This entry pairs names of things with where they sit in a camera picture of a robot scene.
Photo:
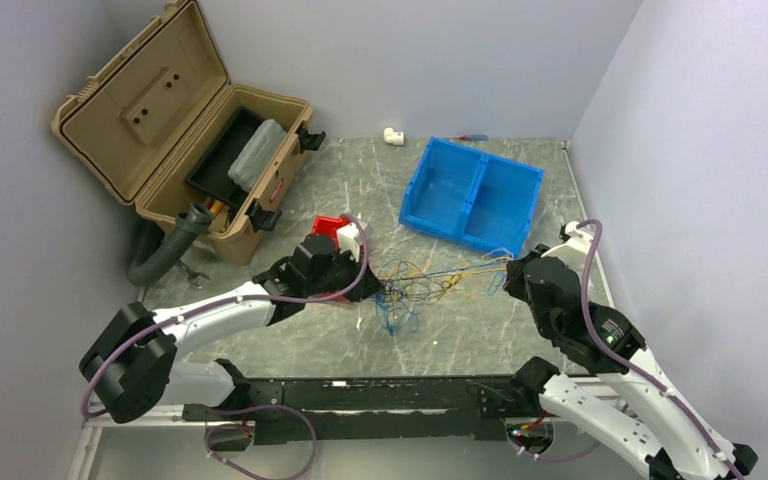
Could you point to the black tray in case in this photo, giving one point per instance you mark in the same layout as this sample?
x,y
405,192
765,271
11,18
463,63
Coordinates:
x,y
210,175

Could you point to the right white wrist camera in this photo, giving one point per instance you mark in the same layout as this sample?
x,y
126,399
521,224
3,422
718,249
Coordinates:
x,y
575,233

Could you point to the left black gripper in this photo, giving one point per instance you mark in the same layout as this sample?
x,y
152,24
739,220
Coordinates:
x,y
366,279

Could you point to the red handled screwdriver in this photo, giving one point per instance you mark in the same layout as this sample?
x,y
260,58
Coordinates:
x,y
473,137

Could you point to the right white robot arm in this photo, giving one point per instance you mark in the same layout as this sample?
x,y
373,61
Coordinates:
x,y
663,437

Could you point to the white pipe elbow fitting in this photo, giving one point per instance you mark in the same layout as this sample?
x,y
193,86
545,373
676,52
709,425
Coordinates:
x,y
393,137

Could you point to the grey plastic organizer box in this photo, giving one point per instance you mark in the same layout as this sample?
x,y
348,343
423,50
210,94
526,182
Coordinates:
x,y
255,156

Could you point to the yellow tools in case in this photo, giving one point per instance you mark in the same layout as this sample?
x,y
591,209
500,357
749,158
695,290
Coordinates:
x,y
215,210

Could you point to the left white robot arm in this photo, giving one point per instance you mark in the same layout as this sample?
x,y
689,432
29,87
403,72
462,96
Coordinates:
x,y
138,362

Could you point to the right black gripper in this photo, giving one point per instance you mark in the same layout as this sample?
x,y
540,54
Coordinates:
x,y
514,282

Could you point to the steel wrench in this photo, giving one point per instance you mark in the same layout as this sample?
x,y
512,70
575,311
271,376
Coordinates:
x,y
196,280

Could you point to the red small plastic bin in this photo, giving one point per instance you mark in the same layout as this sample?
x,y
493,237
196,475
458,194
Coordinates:
x,y
328,226

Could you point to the blue double plastic bin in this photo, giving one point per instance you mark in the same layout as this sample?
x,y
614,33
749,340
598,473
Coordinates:
x,y
471,198

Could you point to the tan open tool case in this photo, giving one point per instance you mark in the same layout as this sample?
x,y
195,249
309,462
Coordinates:
x,y
144,121

